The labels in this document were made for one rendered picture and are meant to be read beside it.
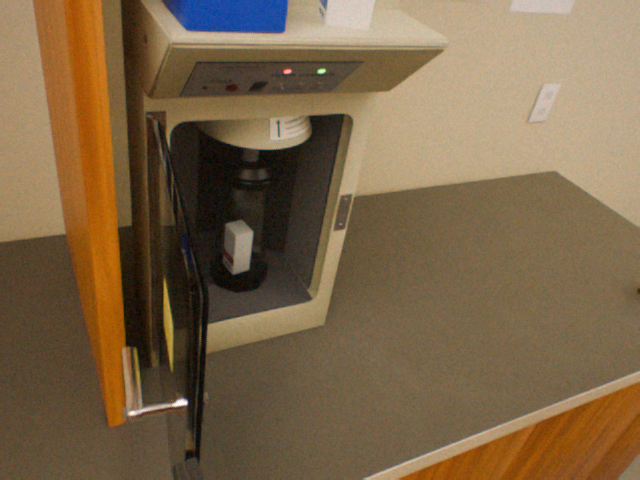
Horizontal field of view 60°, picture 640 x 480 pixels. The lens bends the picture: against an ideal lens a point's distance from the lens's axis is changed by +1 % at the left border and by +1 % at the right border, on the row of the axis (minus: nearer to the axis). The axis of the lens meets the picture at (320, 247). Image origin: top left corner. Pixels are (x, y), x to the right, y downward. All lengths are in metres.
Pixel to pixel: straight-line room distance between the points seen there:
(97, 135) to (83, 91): 0.05
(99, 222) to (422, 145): 1.06
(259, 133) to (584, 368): 0.77
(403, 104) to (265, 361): 0.76
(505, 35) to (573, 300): 0.67
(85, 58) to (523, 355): 0.91
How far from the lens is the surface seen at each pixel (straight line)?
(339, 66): 0.65
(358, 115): 0.81
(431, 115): 1.51
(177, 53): 0.56
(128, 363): 0.62
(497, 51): 1.56
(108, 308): 0.73
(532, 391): 1.10
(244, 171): 0.85
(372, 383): 0.98
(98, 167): 0.61
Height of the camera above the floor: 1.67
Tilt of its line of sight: 36 degrees down
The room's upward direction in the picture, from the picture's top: 11 degrees clockwise
